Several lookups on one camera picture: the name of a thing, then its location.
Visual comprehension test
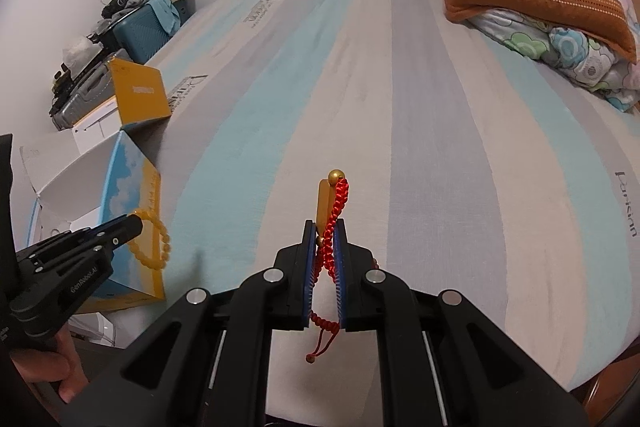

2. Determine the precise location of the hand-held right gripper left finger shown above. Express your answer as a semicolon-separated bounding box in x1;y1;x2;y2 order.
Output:
87;219;317;427

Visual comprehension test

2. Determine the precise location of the white plastic bag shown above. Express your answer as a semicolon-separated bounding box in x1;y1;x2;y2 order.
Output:
62;34;103;68

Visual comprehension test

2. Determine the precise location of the cardboard box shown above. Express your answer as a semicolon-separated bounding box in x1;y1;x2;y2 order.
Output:
20;59;173;315

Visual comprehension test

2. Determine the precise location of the dark clothes pile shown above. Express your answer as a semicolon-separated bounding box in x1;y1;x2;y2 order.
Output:
100;0;151;20

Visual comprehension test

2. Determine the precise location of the red cord bracelet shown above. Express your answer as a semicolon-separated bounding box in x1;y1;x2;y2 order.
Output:
305;169;381;364

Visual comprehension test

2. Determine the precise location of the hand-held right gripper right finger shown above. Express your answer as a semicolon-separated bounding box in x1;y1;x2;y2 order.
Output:
335;219;591;427

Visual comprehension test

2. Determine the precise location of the wooden bed frame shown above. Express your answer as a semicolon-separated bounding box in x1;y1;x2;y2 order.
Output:
570;347;640;408

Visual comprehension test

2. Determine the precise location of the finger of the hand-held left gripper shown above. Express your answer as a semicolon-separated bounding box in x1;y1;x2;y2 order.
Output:
96;219;146;254
47;214;145;242

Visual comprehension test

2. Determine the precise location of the striped mattress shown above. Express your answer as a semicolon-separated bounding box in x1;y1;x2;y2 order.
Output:
65;0;640;413

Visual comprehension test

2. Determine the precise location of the person's left hand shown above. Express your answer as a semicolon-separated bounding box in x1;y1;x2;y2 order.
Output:
10;322;90;404

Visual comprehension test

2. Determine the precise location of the floral quilt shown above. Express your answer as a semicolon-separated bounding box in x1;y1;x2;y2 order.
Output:
465;7;640;112

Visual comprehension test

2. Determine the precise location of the yellow bead bracelet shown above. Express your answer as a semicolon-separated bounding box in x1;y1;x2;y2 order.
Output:
129;207;173;265

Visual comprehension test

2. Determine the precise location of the grey suitcase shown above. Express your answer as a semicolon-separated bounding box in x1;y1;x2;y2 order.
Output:
49;52;121;131

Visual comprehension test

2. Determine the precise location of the teal cloth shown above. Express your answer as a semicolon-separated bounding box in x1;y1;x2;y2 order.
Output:
147;0;182;32

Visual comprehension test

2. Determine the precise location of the teal suitcase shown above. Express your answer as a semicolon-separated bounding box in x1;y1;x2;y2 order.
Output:
112;0;176;65

